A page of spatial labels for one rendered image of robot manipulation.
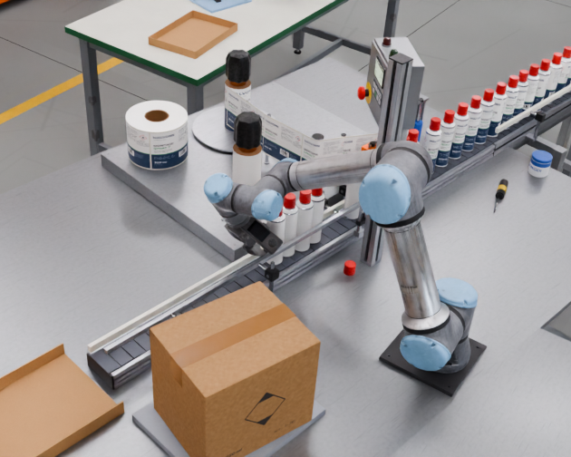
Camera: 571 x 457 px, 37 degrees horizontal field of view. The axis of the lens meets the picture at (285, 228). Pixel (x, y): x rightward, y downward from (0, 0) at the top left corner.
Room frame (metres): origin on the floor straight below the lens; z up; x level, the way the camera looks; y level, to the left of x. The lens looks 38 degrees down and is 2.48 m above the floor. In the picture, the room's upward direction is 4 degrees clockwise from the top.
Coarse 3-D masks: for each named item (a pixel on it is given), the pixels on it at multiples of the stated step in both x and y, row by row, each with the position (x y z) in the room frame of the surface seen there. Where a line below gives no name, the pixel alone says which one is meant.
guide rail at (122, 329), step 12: (336, 204) 2.15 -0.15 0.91; (324, 216) 2.10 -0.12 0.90; (240, 264) 1.84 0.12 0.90; (216, 276) 1.78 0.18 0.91; (192, 288) 1.72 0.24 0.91; (168, 300) 1.66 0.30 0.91; (180, 300) 1.69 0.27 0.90; (156, 312) 1.63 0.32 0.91; (132, 324) 1.57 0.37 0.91; (108, 336) 1.52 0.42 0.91; (96, 348) 1.49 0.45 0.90
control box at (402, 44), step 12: (372, 48) 2.14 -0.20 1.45; (384, 48) 2.09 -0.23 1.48; (396, 48) 2.10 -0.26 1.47; (408, 48) 2.10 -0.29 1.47; (372, 60) 2.12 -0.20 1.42; (384, 60) 2.04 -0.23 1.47; (420, 60) 2.04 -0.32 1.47; (372, 72) 2.11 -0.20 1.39; (420, 72) 2.01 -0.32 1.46; (372, 84) 2.10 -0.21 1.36; (384, 84) 1.99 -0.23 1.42; (420, 84) 2.01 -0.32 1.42; (372, 96) 2.08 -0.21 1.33; (408, 96) 2.00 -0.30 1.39; (372, 108) 2.07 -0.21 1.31; (408, 108) 2.00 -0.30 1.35; (408, 120) 2.00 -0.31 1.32
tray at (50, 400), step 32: (0, 384) 1.39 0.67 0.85; (32, 384) 1.41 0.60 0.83; (64, 384) 1.42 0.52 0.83; (96, 384) 1.43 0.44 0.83; (0, 416) 1.31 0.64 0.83; (32, 416) 1.32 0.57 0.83; (64, 416) 1.32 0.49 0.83; (96, 416) 1.33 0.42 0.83; (0, 448) 1.22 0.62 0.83; (32, 448) 1.23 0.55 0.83; (64, 448) 1.23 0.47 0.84
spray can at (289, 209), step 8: (288, 200) 1.92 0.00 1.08; (288, 208) 1.92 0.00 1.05; (296, 208) 1.94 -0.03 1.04; (288, 216) 1.91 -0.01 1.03; (296, 216) 1.93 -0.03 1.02; (288, 224) 1.91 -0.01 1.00; (296, 224) 1.94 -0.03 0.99; (288, 232) 1.91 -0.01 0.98; (288, 240) 1.92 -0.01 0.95; (288, 248) 1.92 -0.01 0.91; (288, 256) 1.92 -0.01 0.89
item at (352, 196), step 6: (348, 186) 2.13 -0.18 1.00; (354, 186) 2.12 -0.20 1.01; (348, 192) 2.13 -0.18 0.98; (354, 192) 2.12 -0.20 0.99; (348, 198) 2.12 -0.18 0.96; (354, 198) 2.12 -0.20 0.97; (348, 204) 2.12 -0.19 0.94; (354, 210) 2.12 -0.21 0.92; (348, 216) 2.12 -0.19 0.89; (354, 216) 2.12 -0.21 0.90
